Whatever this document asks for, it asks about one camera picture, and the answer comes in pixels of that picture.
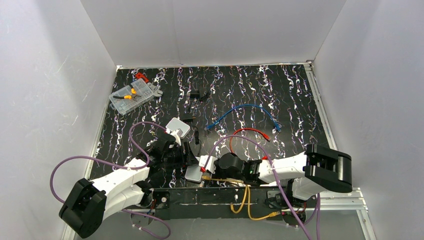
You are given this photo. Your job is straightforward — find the white network switch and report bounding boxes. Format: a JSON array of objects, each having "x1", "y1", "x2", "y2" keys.
[
  {"x1": 165, "y1": 117, "x2": 191, "y2": 139},
  {"x1": 184, "y1": 165, "x2": 203, "y2": 183}
]

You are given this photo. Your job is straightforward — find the black power adapter cable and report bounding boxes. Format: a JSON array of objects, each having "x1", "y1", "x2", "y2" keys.
[{"x1": 180, "y1": 113, "x2": 201, "y2": 147}]

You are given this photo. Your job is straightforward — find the black adapter with cable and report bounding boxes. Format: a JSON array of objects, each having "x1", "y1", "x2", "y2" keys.
[{"x1": 188, "y1": 90, "x2": 210, "y2": 102}]

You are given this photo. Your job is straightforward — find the long yellow ethernet cable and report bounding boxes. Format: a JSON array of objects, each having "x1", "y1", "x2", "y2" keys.
[{"x1": 202, "y1": 176, "x2": 282, "y2": 222}]

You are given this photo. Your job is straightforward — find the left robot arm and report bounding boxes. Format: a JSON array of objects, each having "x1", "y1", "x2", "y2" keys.
[{"x1": 59, "y1": 134, "x2": 207, "y2": 239}]

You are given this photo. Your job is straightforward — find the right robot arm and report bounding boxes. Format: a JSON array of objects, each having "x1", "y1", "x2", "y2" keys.
[{"x1": 205, "y1": 144, "x2": 353, "y2": 201}]

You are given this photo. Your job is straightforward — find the grey red adjustable wrench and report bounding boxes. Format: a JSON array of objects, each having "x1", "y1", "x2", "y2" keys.
[{"x1": 135, "y1": 72, "x2": 163, "y2": 98}]

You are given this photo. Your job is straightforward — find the clear plastic parts box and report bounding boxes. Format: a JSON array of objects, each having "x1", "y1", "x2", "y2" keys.
[{"x1": 109, "y1": 78, "x2": 154, "y2": 115}]

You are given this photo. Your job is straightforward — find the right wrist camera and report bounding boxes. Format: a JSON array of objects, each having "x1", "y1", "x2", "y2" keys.
[{"x1": 198, "y1": 155, "x2": 218, "y2": 174}]

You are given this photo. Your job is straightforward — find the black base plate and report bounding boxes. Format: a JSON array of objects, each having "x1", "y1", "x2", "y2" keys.
[{"x1": 150, "y1": 186, "x2": 296, "y2": 222}]

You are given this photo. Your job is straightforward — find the red ethernet cable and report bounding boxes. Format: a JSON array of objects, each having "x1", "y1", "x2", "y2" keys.
[{"x1": 229, "y1": 128, "x2": 271, "y2": 162}]

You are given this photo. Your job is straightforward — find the blue ethernet cable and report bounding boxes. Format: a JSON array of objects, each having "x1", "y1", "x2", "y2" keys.
[{"x1": 205, "y1": 104, "x2": 282, "y2": 133}]

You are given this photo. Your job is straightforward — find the yellow handled pliers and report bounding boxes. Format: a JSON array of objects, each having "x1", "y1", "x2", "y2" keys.
[{"x1": 113, "y1": 88, "x2": 141, "y2": 100}]

